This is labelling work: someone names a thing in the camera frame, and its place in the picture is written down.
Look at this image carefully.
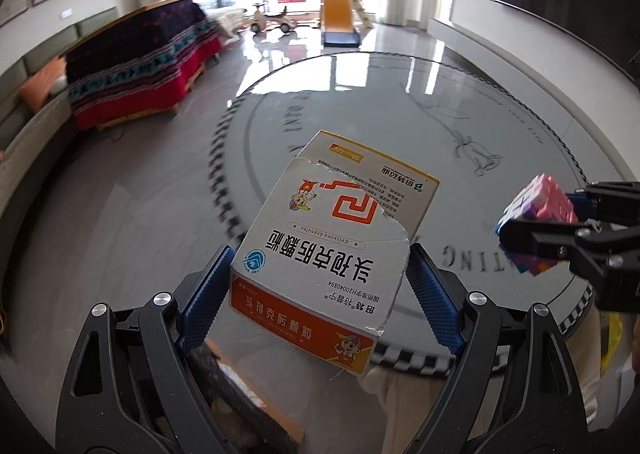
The colourful puzzle cube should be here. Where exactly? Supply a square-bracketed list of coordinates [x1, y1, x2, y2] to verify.
[495, 174, 578, 277]

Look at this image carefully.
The orange white medicine box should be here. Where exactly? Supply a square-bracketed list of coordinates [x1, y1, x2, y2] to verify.
[229, 130, 439, 374]

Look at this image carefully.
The yellow sponge brush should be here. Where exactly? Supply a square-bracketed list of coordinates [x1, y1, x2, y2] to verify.
[600, 312, 624, 375]

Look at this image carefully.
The brown cardboard box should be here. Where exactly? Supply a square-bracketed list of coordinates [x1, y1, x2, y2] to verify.
[186, 340, 305, 453]

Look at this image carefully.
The green sofa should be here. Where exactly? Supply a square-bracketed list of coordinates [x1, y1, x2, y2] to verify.
[1, 7, 119, 246]

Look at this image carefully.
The orange cushion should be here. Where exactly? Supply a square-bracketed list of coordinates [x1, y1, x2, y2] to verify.
[18, 57, 67, 114]

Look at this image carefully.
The red patterned blanket bed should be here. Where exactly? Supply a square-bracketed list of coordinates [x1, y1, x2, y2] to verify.
[65, 0, 222, 129]

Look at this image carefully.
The orange children slide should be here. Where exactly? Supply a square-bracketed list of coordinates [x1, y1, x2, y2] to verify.
[320, 0, 373, 48]

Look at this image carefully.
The white ride-on toy car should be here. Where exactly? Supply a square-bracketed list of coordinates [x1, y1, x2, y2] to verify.
[248, 3, 297, 34]

